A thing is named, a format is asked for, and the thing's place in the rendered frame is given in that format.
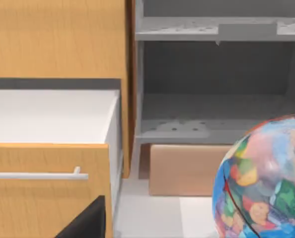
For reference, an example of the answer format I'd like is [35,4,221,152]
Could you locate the pulled-out drawer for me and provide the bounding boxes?
[0,89,125,219]

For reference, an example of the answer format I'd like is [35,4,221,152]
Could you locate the pale brown box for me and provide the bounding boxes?
[148,144,234,197]

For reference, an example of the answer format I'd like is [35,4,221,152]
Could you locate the colourful globe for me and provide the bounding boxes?
[212,113,295,238]

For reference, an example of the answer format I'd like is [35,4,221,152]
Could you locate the pale wooden drawer front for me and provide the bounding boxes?
[0,142,114,238]

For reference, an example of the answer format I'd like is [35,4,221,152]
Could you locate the grey open shelves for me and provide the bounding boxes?
[134,0,295,145]

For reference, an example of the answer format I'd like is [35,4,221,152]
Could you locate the wooden cupboard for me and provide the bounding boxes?
[0,0,138,179]

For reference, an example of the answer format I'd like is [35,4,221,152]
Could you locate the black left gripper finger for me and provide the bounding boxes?
[53,195,106,238]

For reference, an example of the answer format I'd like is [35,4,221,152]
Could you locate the long metal drawer handle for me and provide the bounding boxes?
[0,166,89,181]

